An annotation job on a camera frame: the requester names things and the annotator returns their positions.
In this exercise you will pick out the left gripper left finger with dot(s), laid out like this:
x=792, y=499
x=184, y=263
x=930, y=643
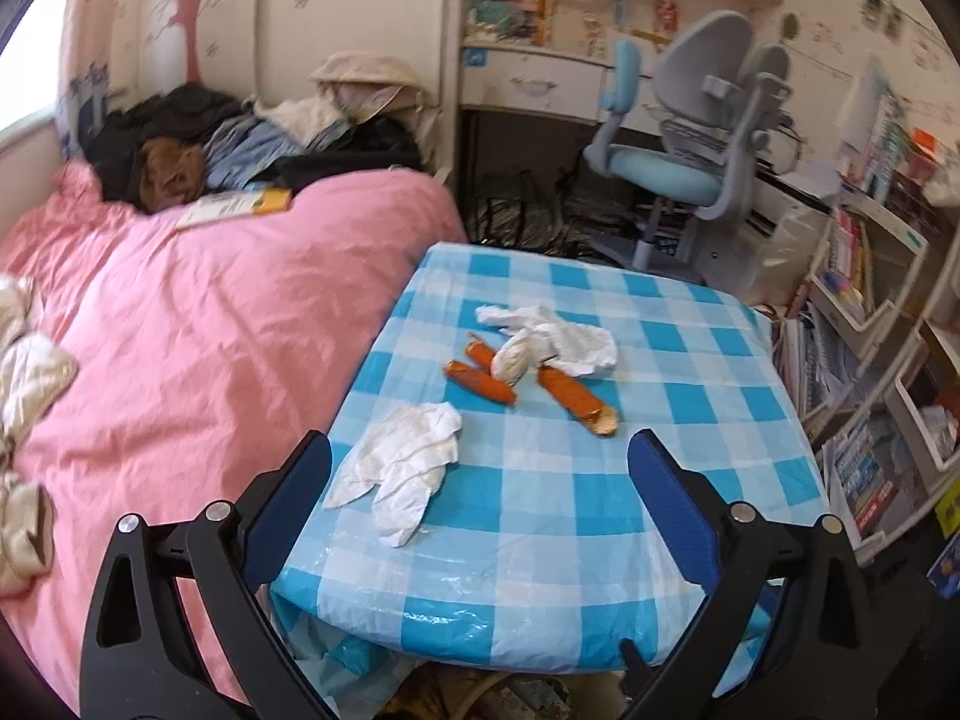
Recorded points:
x=140, y=658

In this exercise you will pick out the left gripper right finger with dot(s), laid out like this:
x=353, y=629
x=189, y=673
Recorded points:
x=784, y=629

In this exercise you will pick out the white tissue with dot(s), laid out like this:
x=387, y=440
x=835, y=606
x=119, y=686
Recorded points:
x=577, y=349
x=403, y=459

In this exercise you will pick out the orange peel with white pith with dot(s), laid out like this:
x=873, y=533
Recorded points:
x=507, y=364

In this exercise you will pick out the pink duvet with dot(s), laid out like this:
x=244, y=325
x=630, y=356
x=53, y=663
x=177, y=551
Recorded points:
x=203, y=354

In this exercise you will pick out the white bookshelf with books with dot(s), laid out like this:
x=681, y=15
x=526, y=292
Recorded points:
x=870, y=345

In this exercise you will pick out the cream clothes on bed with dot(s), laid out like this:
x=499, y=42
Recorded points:
x=35, y=372

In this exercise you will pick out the blue checkered tablecloth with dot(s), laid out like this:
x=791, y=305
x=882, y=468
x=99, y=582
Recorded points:
x=537, y=554

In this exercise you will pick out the clear plastic bag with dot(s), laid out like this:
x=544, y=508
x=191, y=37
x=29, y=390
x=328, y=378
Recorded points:
x=784, y=259

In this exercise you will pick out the yellow book on bed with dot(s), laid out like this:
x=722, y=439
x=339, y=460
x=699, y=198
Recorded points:
x=211, y=209

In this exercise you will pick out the pile of dark clothes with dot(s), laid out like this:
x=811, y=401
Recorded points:
x=173, y=148

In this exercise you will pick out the blue grey desk chair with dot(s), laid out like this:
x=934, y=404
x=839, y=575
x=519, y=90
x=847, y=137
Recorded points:
x=723, y=97

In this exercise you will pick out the pink window curtain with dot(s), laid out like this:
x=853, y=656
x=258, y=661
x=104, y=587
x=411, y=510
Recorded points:
x=97, y=55

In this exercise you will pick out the beige bag on bed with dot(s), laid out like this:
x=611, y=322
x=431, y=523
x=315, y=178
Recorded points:
x=362, y=85

